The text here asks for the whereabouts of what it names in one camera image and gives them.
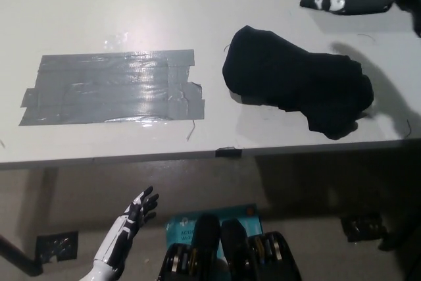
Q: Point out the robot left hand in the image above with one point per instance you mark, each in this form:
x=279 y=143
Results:
x=128 y=221

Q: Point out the black t-shirt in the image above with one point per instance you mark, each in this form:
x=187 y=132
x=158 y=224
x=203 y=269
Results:
x=289 y=80

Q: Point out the teal cardboard box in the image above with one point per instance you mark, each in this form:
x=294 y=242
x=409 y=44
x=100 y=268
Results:
x=179 y=228

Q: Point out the white table leg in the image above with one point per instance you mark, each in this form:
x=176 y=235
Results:
x=46 y=192

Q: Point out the thin tape sliver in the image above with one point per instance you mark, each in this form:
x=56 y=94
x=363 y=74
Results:
x=190 y=131

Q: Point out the clear tape piece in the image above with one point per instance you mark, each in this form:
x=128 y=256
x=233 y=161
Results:
x=115 y=41

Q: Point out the grey duct tape patch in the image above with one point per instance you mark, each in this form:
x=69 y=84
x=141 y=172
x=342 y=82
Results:
x=108 y=91

